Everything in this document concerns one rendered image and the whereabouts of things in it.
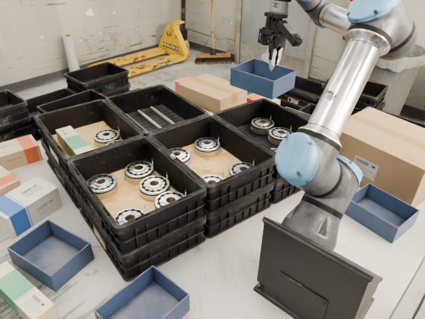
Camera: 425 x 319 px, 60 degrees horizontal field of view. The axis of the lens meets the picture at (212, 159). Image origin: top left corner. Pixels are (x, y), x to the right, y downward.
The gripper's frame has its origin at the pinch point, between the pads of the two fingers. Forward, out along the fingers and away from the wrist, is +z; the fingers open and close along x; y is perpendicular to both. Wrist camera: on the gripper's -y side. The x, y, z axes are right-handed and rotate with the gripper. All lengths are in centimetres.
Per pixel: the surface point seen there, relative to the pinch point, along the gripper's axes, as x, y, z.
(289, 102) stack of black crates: -127, 63, 59
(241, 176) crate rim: 40, -21, 25
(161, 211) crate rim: 69, -16, 28
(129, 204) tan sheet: 66, 3, 37
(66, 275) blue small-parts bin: 90, 0, 50
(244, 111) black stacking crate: -0.1, 11.3, 21.9
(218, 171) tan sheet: 32.6, -5.2, 33.0
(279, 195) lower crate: 16.9, -23.3, 40.8
